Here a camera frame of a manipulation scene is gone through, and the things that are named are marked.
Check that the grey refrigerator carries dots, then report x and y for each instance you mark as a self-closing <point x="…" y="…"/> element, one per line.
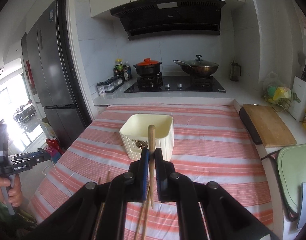
<point x="54" y="78"/>

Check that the wok with glass lid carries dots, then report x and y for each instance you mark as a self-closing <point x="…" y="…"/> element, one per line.
<point x="198" y="67"/>

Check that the cream ribbed utensil holder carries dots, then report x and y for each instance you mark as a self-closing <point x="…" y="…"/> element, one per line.
<point x="135" y="134"/>

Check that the thin wooden chopstick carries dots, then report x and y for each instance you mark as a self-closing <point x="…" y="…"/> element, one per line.
<point x="146" y="210"/>
<point x="143" y="209"/>

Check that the plastic bag with produce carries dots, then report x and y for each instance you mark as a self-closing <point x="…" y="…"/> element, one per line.
<point x="276" y="93"/>

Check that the person's left hand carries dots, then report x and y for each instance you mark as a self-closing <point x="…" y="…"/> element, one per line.
<point x="15" y="193"/>

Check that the black gas stove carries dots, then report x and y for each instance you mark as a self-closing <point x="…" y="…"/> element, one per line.
<point x="160" y="83"/>

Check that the green cutting board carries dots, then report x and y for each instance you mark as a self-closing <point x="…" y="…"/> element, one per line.
<point x="291" y="165"/>

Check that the wooden cutting board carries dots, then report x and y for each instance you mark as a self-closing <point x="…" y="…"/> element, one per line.
<point x="272" y="130"/>

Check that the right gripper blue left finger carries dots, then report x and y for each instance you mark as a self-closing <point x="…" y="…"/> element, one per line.
<point x="143" y="172"/>

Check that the pink striped table cloth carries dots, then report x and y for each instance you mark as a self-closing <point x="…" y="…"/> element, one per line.
<point x="210" y="144"/>

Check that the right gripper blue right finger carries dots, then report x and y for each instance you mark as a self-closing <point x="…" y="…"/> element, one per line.
<point x="161" y="176"/>

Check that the black range hood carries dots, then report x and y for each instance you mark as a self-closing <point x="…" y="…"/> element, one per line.
<point x="148" y="18"/>

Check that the dark glass jug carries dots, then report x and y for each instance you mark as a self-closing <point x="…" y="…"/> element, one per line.
<point x="235" y="71"/>

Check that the black pot orange lid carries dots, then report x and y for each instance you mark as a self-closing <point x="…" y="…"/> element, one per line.
<point x="148" y="67"/>

